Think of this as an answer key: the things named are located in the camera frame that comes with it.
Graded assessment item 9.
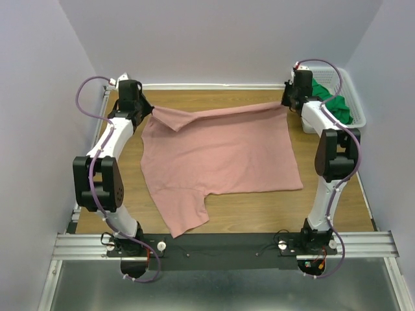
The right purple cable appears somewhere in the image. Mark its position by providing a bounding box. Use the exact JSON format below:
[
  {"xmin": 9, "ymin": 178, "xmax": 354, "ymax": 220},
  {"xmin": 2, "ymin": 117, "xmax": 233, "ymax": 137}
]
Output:
[{"xmin": 293, "ymin": 58, "xmax": 361, "ymax": 280}]

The green t shirt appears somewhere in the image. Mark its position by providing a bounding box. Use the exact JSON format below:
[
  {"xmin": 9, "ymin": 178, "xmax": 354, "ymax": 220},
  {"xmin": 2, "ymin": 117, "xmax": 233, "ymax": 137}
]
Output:
[{"xmin": 311, "ymin": 79, "xmax": 353, "ymax": 125}]

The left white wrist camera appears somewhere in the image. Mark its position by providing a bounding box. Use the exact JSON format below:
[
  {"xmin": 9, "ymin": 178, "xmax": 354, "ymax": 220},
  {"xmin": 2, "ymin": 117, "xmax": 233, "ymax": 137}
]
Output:
[{"xmin": 108, "ymin": 73, "xmax": 129, "ymax": 89}]

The white plastic basket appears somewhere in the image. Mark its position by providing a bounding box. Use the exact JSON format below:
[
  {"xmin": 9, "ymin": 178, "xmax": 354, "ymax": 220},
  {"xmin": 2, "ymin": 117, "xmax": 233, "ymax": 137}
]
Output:
[{"xmin": 301, "ymin": 65, "xmax": 366, "ymax": 134}]

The pink printed t shirt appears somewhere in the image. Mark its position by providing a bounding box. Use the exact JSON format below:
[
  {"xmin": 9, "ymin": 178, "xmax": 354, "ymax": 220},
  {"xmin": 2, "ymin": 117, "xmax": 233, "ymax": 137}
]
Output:
[{"xmin": 141, "ymin": 102, "xmax": 303, "ymax": 238}]

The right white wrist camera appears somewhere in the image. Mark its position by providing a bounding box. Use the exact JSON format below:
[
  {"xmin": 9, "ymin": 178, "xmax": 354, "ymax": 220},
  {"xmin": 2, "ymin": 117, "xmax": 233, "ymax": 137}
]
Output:
[{"xmin": 292, "ymin": 62, "xmax": 310, "ymax": 73}]

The white back edge strip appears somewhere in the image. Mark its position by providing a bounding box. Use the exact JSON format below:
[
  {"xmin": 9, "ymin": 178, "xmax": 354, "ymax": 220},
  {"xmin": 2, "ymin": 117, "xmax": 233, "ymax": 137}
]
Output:
[{"xmin": 143, "ymin": 84, "xmax": 285, "ymax": 91}]

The aluminium left side rail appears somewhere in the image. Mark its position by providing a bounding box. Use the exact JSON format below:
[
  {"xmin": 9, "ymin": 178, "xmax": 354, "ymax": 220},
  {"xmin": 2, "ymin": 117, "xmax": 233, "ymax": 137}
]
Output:
[{"xmin": 66, "ymin": 90, "xmax": 111, "ymax": 234}]

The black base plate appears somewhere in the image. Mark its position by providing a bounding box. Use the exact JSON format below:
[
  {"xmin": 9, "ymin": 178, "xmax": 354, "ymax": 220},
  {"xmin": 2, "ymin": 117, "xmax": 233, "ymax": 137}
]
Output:
[{"xmin": 101, "ymin": 230, "xmax": 338, "ymax": 280}]

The aluminium rail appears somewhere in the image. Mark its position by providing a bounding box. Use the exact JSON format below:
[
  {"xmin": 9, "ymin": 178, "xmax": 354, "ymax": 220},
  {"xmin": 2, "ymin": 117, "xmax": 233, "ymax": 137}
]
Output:
[
  {"xmin": 52, "ymin": 231, "xmax": 399, "ymax": 260},
  {"xmin": 66, "ymin": 90, "xmax": 111, "ymax": 234}
]

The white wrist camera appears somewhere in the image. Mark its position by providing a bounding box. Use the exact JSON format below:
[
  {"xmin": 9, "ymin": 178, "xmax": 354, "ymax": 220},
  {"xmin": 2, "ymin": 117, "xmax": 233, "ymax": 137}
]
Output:
[
  {"xmin": 292, "ymin": 62, "xmax": 310, "ymax": 73},
  {"xmin": 108, "ymin": 73, "xmax": 129, "ymax": 89}
]

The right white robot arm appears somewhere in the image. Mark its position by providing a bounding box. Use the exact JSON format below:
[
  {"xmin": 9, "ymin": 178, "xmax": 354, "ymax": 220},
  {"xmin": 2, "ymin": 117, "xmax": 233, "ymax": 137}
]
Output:
[{"xmin": 277, "ymin": 65, "xmax": 361, "ymax": 256}]

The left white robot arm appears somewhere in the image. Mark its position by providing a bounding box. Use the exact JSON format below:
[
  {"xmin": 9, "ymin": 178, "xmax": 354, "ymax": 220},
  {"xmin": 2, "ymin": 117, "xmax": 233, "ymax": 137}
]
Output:
[{"xmin": 73, "ymin": 76, "xmax": 157, "ymax": 256}]

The aluminium front rail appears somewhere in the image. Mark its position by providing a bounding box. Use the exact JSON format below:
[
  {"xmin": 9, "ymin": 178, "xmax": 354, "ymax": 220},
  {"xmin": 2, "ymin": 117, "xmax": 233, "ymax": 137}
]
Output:
[{"xmin": 52, "ymin": 231, "xmax": 399, "ymax": 260}]

